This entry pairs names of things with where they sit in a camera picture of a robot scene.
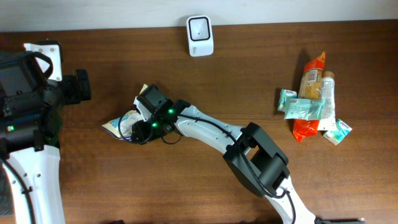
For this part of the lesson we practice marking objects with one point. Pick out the green Kleenex tissue pack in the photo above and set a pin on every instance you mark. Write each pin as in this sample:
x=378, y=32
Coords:
x=285, y=95

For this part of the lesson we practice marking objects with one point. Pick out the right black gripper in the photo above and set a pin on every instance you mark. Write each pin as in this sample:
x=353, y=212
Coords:
x=140, y=128

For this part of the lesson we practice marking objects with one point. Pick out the orange spaghetti pasta pack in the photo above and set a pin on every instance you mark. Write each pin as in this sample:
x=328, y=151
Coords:
x=310, y=86

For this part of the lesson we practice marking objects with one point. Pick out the small teal snack bag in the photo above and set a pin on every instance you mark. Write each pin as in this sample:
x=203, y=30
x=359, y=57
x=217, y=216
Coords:
x=305, y=109

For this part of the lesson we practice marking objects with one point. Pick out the cream white snack bag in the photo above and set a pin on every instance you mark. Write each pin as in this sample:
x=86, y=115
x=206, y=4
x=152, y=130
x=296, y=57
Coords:
x=122, y=128

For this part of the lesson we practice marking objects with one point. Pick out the white barcode scanner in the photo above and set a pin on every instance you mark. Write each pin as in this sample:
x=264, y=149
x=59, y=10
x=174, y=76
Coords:
x=200, y=36

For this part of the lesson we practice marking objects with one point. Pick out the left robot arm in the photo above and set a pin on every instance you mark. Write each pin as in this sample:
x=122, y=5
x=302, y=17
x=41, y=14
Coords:
x=30, y=132

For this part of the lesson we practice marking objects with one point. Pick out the white cream tube gold cap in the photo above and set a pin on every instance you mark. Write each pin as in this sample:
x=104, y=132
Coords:
x=328, y=119

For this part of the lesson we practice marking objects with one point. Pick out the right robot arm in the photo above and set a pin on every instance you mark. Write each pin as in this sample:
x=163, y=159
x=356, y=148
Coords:
x=254, y=158

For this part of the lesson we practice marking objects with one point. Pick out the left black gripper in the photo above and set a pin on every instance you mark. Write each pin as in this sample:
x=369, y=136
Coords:
x=74, y=83

